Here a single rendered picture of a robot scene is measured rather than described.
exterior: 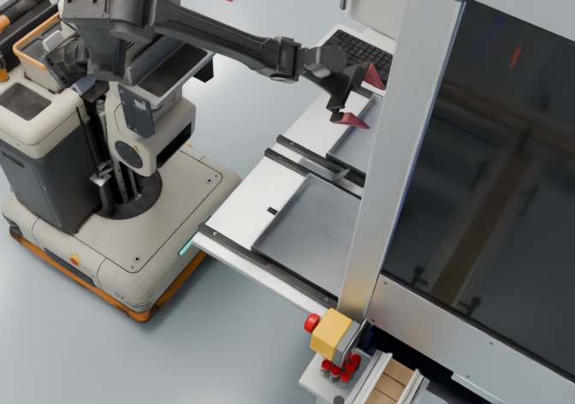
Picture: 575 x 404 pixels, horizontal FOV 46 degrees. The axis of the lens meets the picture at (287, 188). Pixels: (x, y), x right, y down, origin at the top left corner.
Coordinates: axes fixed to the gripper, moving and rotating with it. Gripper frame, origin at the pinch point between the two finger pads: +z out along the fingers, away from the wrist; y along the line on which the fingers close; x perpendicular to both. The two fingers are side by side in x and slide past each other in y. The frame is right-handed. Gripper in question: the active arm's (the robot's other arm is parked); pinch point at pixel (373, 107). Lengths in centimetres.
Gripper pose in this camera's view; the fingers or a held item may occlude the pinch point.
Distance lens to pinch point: 150.4
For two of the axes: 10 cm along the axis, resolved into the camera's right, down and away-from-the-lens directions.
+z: 8.1, 4.4, 3.9
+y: 4.0, -9.0, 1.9
